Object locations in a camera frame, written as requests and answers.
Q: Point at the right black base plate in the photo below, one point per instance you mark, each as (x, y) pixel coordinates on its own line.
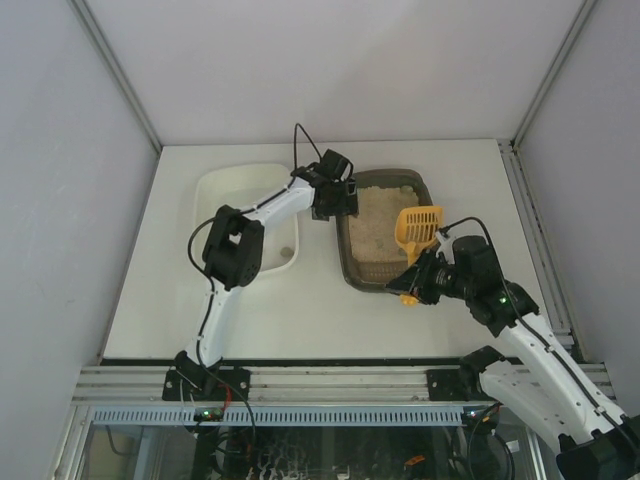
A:
(454, 385)

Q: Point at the dark brown litter box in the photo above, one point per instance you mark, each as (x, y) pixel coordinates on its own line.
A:
(364, 266)

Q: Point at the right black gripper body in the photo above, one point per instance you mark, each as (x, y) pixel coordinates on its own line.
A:
(423, 276)

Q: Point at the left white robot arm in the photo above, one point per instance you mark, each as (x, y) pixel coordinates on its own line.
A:
(227, 250)

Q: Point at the right side aluminium rail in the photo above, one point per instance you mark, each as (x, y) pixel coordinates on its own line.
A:
(555, 300)

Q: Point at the grey slotted cable duct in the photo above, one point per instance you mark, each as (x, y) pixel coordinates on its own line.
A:
(276, 416)

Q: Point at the aluminium frame post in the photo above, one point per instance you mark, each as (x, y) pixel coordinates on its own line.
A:
(559, 60)
(106, 54)

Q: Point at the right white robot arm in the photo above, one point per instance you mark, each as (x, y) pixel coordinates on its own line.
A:
(589, 434)

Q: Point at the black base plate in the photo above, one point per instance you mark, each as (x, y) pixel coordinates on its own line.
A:
(454, 385)
(229, 384)

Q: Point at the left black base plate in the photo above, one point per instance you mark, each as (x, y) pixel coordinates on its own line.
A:
(229, 384)

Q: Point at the aluminium mounting rail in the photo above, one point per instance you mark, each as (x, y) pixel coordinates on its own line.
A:
(143, 385)

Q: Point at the yellow litter scoop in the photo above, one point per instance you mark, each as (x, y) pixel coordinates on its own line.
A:
(415, 233)

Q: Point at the right aluminium frame post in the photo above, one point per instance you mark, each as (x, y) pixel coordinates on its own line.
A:
(559, 60)

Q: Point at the white plastic tub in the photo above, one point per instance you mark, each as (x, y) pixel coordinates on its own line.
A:
(241, 187)

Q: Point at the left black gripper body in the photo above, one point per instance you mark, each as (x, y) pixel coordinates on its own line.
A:
(337, 201)

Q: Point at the left aluminium frame post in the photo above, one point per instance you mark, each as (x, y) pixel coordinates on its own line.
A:
(106, 54)

